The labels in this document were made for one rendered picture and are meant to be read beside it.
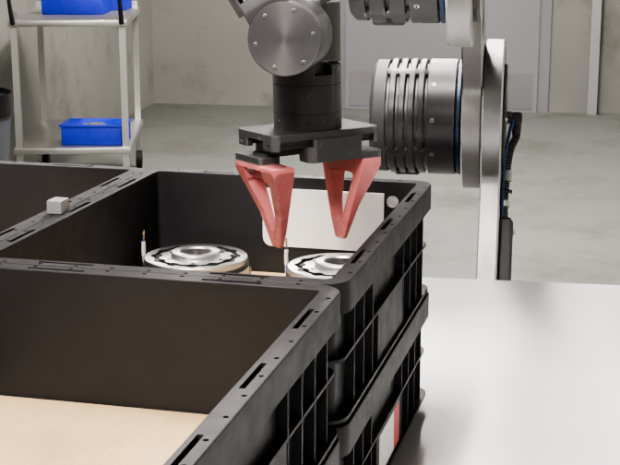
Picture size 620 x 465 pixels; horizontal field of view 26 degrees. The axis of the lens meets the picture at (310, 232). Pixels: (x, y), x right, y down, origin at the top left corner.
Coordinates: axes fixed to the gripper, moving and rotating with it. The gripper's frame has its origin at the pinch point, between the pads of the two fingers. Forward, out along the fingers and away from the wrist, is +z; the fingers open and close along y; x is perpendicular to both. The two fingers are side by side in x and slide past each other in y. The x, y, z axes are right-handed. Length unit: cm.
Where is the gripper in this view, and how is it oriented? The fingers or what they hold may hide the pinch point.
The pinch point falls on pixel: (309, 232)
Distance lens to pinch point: 114.6
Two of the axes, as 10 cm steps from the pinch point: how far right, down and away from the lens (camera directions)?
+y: 8.5, -1.3, 5.0
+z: 0.2, 9.8, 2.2
